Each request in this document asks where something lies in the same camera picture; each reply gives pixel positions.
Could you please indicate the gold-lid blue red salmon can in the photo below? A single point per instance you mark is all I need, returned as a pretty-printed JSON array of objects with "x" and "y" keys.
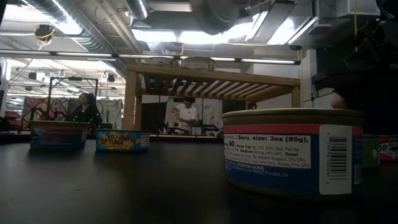
[
  {"x": 280, "y": 177},
  {"x": 198, "y": 63},
  {"x": 59, "y": 137}
]

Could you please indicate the blue yellowfin tuna can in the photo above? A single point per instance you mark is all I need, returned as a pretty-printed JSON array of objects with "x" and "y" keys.
[{"x": 122, "y": 141}]

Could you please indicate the white-lid green label can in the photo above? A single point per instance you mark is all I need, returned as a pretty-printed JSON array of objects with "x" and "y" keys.
[{"x": 371, "y": 152}]

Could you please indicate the silver-lid red label can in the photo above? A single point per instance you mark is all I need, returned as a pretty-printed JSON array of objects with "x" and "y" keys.
[{"x": 388, "y": 149}]

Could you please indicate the wooden slatted shelf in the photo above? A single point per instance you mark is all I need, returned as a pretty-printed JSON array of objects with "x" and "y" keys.
[{"x": 217, "y": 76}]

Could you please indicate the person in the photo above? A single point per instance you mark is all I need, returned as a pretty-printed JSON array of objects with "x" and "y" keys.
[
  {"x": 85, "y": 115},
  {"x": 373, "y": 109},
  {"x": 186, "y": 113}
]

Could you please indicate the white hanging cloth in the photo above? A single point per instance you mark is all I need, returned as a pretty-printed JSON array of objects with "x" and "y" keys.
[{"x": 112, "y": 112}]

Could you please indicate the long ceiling light bar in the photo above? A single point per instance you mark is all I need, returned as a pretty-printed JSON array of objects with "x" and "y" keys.
[{"x": 84, "y": 54}]

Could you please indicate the colourful patterned cloth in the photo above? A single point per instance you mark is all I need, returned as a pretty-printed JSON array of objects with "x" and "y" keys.
[{"x": 59, "y": 105}]

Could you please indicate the person's hand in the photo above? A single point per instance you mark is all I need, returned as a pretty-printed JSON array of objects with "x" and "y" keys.
[{"x": 339, "y": 101}]

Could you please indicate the silver ventilation duct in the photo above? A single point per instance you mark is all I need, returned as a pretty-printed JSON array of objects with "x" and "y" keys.
[{"x": 90, "y": 40}]

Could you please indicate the black metal frame stand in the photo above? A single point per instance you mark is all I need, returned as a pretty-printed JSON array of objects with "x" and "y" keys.
[{"x": 73, "y": 78}]

